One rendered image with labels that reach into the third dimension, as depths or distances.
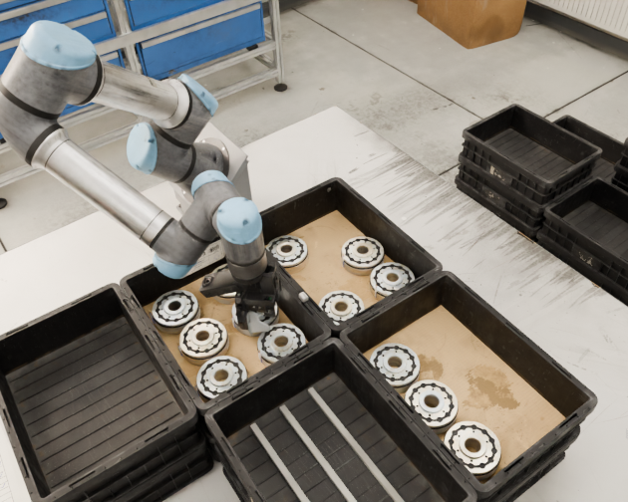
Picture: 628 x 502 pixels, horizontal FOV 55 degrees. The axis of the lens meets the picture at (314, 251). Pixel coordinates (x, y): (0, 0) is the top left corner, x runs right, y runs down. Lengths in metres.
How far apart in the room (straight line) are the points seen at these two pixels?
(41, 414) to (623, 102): 3.34
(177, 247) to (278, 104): 2.48
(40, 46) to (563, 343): 1.27
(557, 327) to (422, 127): 1.99
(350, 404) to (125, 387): 0.47
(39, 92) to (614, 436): 1.32
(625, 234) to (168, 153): 1.60
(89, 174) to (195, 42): 2.17
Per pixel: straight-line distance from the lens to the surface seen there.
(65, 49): 1.20
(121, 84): 1.33
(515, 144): 2.50
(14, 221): 3.20
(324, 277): 1.45
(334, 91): 3.69
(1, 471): 1.50
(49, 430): 1.35
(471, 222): 1.81
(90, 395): 1.36
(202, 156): 1.64
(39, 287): 1.79
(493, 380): 1.31
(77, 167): 1.23
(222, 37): 3.40
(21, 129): 1.25
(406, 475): 1.19
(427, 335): 1.35
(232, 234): 1.06
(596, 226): 2.40
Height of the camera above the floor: 1.91
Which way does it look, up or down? 46 degrees down
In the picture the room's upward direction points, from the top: 3 degrees counter-clockwise
